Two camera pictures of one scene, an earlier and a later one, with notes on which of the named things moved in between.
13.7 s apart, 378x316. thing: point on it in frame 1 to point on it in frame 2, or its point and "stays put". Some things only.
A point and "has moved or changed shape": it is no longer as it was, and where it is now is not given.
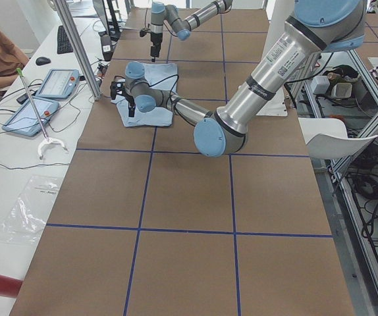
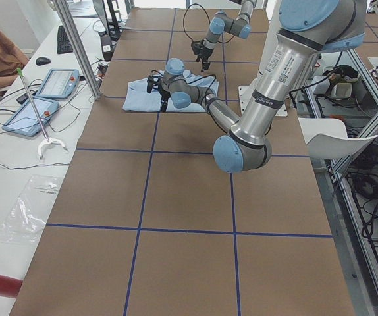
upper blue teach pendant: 59,83 stays put
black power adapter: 106,44 stays put
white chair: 327,138 stays put
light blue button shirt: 163,76 has moved or changed shape
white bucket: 342,90 stays put
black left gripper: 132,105 to 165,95
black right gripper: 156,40 to 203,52
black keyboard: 64,44 stays put
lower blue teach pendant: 25,120 stays put
